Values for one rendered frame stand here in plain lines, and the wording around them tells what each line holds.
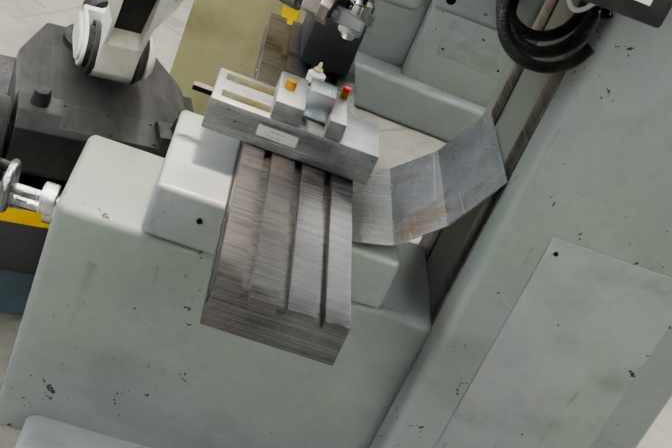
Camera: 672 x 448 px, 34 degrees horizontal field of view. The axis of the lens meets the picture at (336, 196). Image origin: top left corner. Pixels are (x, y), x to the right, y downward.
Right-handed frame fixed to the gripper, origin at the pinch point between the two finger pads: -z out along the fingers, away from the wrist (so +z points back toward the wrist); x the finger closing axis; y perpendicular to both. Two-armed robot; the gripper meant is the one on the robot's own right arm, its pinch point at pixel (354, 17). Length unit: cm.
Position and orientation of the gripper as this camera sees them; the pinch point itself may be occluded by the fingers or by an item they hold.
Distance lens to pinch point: 213.0
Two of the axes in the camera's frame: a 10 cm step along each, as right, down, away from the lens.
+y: -3.7, 8.0, 4.7
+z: -8.3, -5.1, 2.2
